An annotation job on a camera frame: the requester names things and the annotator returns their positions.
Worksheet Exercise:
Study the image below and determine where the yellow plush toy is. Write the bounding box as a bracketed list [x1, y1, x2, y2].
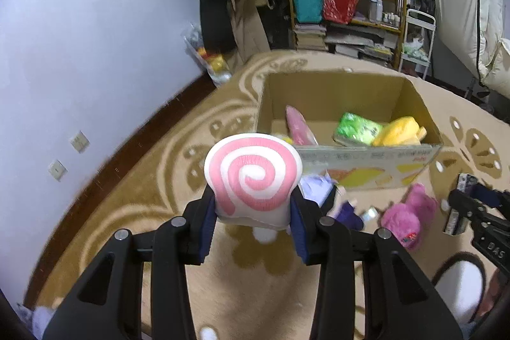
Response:
[371, 117, 427, 147]

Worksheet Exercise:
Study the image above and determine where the clear bag of toys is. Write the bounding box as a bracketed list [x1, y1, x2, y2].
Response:
[182, 23, 232, 87]

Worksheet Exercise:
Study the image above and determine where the person's right hand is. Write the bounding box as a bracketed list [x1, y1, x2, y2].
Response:
[476, 270, 509, 323]

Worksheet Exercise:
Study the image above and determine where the white fluffy duck keychain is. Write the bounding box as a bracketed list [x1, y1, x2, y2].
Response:
[252, 227, 278, 245]

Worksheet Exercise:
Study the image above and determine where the white wall socket upper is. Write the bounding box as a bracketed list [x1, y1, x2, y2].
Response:
[70, 131, 90, 154]

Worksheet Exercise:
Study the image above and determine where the white wall socket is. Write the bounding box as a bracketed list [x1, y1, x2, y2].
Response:
[70, 131, 90, 154]
[48, 160, 68, 181]

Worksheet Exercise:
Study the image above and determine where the open cardboard box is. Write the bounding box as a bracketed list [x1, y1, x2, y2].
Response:
[257, 72, 442, 190]

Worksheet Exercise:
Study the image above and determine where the pink swirl roll plush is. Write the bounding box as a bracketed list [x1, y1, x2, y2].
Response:
[203, 133, 302, 230]

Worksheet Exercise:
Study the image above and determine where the pink furry bear plush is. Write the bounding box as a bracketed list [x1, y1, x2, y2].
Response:
[380, 183, 437, 251]

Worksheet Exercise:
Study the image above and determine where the black standing lamp cable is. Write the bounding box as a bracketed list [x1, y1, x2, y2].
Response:
[463, 0, 495, 106]

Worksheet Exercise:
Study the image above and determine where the pink plush in box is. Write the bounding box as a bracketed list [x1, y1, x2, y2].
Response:
[285, 105, 318, 146]

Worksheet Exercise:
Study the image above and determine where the black tissue pack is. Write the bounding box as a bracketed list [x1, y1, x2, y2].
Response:
[443, 173, 478, 236]

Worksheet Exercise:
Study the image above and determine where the white-haired blindfolded plush doll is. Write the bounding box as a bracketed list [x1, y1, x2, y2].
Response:
[299, 173, 380, 231]

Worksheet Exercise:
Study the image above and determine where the stack of books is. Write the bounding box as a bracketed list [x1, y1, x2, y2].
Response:
[293, 24, 328, 51]

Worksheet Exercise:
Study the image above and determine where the white metal cart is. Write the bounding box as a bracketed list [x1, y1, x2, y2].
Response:
[397, 9, 437, 79]

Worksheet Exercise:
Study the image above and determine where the white wall socket lower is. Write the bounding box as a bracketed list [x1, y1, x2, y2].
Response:
[48, 160, 68, 181]

